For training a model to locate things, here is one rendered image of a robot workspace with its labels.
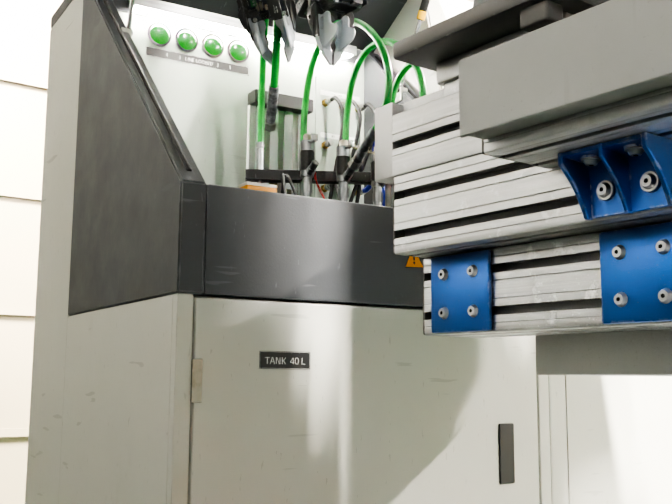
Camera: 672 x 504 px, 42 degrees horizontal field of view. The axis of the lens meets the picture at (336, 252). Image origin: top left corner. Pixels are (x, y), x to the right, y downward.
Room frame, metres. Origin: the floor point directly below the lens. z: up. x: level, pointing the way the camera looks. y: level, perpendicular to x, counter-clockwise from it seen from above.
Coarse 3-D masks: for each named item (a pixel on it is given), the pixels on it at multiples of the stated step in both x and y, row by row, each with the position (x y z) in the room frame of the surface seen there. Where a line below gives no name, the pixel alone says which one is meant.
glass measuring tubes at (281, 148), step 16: (256, 96) 1.83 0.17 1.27; (288, 96) 1.87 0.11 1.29; (256, 112) 1.85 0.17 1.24; (288, 112) 1.88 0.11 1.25; (256, 128) 1.85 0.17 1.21; (288, 128) 1.88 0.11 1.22; (272, 144) 1.86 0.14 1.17; (288, 144) 1.88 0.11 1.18; (272, 160) 1.86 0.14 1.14; (288, 160) 1.88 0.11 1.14; (288, 192) 1.88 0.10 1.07
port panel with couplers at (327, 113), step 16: (320, 80) 1.96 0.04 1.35; (336, 80) 1.98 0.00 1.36; (320, 96) 1.96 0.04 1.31; (320, 112) 1.96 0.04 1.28; (336, 112) 1.98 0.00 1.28; (352, 112) 2.00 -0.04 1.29; (320, 128) 1.96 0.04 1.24; (336, 128) 1.98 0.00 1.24; (352, 128) 2.00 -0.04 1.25; (320, 144) 1.96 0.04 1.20; (336, 144) 1.98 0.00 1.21; (320, 160) 1.96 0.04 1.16
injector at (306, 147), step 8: (304, 144) 1.61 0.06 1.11; (312, 144) 1.61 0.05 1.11; (304, 152) 1.61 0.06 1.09; (312, 152) 1.61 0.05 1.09; (304, 160) 1.61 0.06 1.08; (312, 160) 1.59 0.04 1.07; (304, 168) 1.61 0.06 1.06; (312, 168) 1.60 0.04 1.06; (304, 176) 1.62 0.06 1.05; (312, 176) 1.62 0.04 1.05; (304, 184) 1.61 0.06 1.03; (312, 184) 1.62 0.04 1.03; (304, 192) 1.61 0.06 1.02; (312, 192) 1.62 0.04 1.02
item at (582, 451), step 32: (416, 0) 1.91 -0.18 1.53; (448, 0) 1.92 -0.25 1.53; (576, 384) 1.61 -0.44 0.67; (608, 384) 1.66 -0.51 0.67; (640, 384) 1.70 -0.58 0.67; (576, 416) 1.61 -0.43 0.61; (608, 416) 1.66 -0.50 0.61; (640, 416) 1.70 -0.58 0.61; (576, 448) 1.61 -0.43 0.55; (608, 448) 1.65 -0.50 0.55; (640, 448) 1.70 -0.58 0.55; (576, 480) 1.61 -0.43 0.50; (608, 480) 1.65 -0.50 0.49; (640, 480) 1.70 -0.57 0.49
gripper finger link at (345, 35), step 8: (344, 16) 1.51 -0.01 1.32; (344, 24) 1.51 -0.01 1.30; (344, 32) 1.51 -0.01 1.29; (352, 32) 1.49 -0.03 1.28; (336, 40) 1.51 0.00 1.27; (344, 40) 1.51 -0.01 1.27; (352, 40) 1.49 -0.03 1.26; (336, 48) 1.51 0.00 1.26; (344, 48) 1.51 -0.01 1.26; (336, 56) 1.51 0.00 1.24
